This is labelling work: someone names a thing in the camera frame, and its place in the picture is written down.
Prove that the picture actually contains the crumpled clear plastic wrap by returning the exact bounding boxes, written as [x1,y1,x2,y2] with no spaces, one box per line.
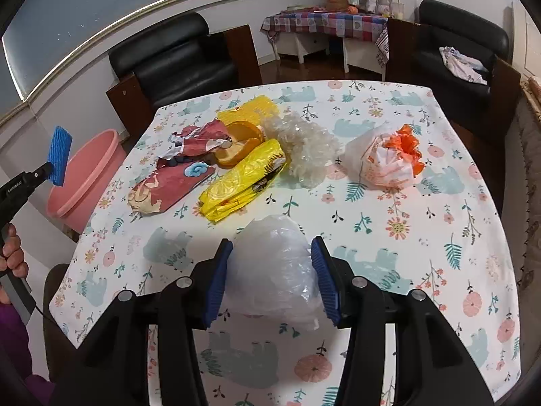
[260,112,341,189]

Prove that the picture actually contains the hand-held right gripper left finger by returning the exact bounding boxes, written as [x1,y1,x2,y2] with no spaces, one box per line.
[50,238,234,406]

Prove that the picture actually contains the floral animal print tablecloth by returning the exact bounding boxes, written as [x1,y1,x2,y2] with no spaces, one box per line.
[48,80,522,406]

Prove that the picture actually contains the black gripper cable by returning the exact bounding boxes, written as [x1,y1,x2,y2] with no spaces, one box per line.
[31,304,79,349]

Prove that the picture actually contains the orange peel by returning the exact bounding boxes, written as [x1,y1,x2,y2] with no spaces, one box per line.
[225,121,265,146]
[215,139,259,168]

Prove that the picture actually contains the printed cloth on armchair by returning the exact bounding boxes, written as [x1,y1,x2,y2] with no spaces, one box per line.
[439,46,489,85]

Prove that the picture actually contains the clear plastic bag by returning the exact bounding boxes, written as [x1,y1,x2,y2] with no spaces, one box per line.
[227,215,322,331]

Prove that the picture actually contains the yellow cloth toy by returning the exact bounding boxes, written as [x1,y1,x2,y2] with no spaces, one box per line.
[217,95,282,136]

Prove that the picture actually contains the dark cloth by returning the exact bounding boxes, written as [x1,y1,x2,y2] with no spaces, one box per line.
[42,263,85,383]

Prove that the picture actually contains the grey window blind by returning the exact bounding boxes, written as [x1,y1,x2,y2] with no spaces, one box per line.
[2,0,180,96]

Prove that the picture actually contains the crumpled red printed wrapper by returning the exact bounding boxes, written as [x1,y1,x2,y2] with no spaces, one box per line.
[158,119,232,170]

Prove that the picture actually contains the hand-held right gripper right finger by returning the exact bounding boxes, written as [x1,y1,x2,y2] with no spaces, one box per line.
[310,235,495,406]

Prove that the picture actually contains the person's left hand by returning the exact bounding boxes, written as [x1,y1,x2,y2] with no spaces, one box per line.
[0,223,28,280]

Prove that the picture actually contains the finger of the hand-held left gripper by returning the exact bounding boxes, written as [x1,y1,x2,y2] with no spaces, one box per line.
[25,126,73,187]

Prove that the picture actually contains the black leather armchair wooden sides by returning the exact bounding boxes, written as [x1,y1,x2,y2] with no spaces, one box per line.
[105,12,263,136]

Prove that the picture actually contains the person's purple clothing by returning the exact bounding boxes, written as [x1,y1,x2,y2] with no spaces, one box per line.
[0,300,55,406]

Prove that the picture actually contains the checkered tablecloth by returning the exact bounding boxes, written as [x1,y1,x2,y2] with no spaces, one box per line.
[261,8,390,67]

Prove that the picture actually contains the red printed wrapper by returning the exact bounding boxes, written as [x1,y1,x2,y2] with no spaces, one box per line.
[128,161,216,217]
[158,119,232,170]

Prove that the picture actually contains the pink plastic bucket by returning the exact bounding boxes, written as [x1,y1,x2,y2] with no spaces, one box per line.
[46,129,127,235]

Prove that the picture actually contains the white and orange plastic bag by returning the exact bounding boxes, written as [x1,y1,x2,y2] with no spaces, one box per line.
[344,120,425,189]

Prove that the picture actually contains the yellow snack packet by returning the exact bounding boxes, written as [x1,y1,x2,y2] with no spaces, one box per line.
[198,139,287,223]

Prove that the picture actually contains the brown patterned blanket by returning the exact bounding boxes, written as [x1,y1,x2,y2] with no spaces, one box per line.
[503,76,541,297]

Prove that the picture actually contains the white stool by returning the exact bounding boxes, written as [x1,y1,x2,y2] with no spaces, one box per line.
[342,36,387,81]
[277,31,332,64]

